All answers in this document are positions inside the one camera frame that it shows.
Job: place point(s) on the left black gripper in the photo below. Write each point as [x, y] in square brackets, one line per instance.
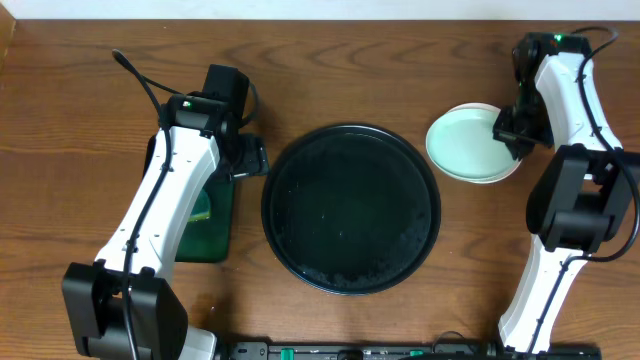
[251, 157]

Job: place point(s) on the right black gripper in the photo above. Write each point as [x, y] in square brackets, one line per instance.
[520, 145]

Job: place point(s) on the green scrubbing sponge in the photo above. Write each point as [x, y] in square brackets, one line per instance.
[202, 207]

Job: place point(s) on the light green plate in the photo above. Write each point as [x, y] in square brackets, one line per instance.
[465, 145]

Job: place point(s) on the white plate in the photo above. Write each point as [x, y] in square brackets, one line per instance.
[500, 179]

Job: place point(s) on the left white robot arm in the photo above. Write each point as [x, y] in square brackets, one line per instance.
[122, 305]

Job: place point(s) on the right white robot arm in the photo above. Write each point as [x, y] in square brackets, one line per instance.
[582, 196]

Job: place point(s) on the rectangular dark green tray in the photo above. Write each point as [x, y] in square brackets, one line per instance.
[210, 230]

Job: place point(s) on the round black tray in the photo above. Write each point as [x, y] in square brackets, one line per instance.
[351, 209]

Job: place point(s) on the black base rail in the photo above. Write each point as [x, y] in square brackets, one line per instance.
[444, 350]

